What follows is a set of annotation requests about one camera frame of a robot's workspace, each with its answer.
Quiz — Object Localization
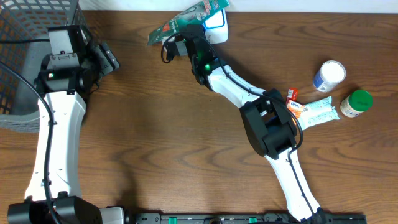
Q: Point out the green lid white jar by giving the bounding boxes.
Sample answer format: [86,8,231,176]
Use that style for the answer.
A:
[340,90,373,118]

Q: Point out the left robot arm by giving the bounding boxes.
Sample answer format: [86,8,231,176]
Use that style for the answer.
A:
[7,43,131,223]

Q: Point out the red packet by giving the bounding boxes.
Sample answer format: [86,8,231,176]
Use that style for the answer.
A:
[286,88,299,103]

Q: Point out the white barcode scanner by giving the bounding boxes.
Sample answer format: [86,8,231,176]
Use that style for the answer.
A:
[203,9,229,44]

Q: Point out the mint green wipes pack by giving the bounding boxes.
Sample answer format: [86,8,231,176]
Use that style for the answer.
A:
[298,96,340,130]

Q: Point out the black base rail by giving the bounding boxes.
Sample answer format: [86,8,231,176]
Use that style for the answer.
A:
[134,213,367,224]

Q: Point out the green box with label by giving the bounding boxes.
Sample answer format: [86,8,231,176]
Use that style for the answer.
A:
[147,0,229,45]

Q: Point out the orange snack packet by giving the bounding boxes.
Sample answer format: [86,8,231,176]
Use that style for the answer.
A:
[287,100,305,119]

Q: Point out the grey plastic mesh basket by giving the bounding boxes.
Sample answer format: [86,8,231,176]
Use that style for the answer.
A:
[1,0,85,133]

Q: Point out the white tub blue label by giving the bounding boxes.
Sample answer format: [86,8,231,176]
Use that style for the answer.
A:
[313,60,346,93]

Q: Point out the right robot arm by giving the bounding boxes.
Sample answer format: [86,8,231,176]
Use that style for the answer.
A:
[182,25,326,223]

